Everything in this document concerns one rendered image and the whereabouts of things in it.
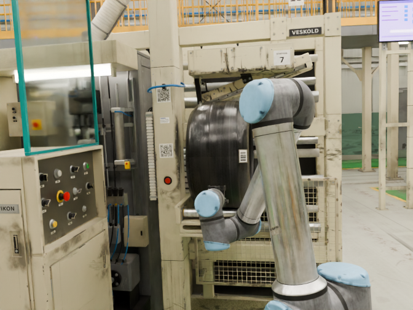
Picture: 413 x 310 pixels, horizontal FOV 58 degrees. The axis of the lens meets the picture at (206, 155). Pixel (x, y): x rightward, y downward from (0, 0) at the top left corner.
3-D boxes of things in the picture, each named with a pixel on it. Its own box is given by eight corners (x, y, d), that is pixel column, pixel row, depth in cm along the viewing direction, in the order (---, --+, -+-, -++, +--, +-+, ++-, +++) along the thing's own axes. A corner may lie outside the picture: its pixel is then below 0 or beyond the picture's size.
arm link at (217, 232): (240, 246, 135) (233, 212, 136) (214, 254, 129) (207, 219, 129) (225, 244, 143) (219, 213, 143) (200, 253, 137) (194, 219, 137)
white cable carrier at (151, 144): (150, 200, 200) (145, 112, 196) (153, 198, 205) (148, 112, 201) (158, 200, 200) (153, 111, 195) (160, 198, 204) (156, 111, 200)
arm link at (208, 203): (196, 221, 131) (190, 193, 132) (202, 216, 143) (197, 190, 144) (221, 216, 129) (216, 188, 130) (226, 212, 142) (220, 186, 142)
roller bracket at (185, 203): (175, 225, 186) (174, 206, 185) (192, 206, 225) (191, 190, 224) (181, 225, 186) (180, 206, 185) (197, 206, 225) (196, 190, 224)
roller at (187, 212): (180, 216, 188) (181, 207, 190) (182, 218, 192) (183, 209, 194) (249, 216, 182) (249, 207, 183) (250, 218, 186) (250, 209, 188)
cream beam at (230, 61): (187, 75, 215) (187, 49, 213) (196, 79, 239) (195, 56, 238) (295, 68, 204) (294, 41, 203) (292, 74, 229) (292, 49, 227)
